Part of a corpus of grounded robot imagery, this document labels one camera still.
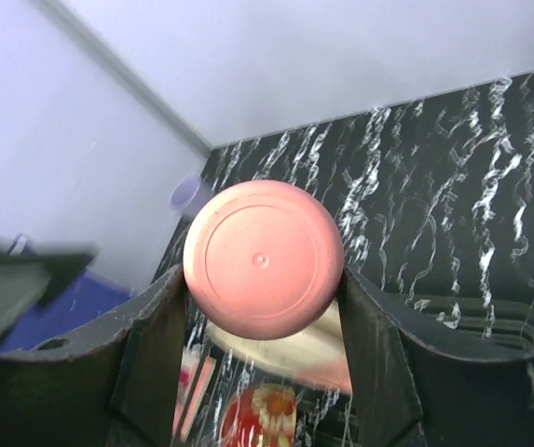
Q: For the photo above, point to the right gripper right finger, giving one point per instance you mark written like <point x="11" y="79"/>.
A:
<point x="416" y="382"/>

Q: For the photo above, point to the pink plastic cup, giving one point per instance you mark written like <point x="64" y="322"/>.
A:
<point x="263" y="259"/>

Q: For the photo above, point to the red floral bowl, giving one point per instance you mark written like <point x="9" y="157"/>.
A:
<point x="263" y="415"/>

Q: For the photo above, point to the lavender plastic cup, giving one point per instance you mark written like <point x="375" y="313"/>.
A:
<point x="190" y="195"/>

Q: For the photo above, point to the pink booklet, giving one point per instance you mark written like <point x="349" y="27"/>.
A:
<point x="194" y="379"/>

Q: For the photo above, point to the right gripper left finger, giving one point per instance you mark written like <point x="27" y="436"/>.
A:
<point x="111" y="382"/>

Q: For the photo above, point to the front beige pink plate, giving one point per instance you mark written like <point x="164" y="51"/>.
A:
<point x="313" y="357"/>

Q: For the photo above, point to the wire dish rack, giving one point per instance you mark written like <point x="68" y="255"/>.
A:
<point x="505" y="323"/>

